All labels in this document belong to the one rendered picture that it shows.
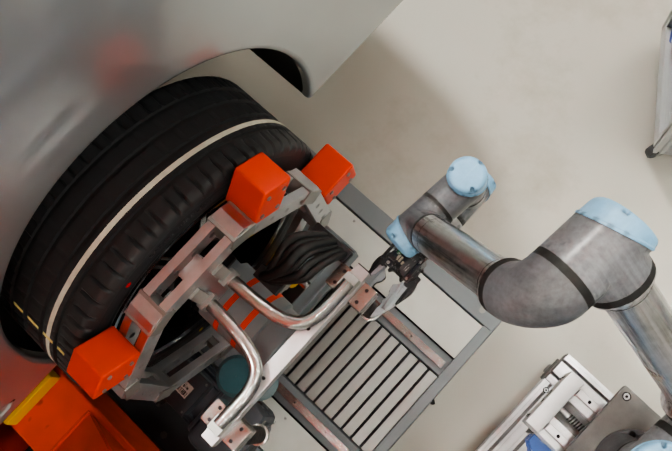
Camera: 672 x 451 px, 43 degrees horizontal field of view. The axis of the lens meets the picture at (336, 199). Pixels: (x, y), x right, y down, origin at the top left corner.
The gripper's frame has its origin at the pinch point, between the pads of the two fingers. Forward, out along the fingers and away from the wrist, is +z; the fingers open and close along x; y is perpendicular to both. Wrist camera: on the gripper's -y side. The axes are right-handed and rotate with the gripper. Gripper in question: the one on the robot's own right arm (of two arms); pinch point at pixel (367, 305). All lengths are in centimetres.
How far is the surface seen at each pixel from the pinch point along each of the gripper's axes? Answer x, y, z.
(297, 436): -1, -75, 37
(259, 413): -8, -43, 36
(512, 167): -8, -83, -65
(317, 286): -25, -68, 2
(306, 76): -42, 2, -27
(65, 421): -35, -15, 62
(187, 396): -24, -40, 44
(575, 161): 5, -83, -78
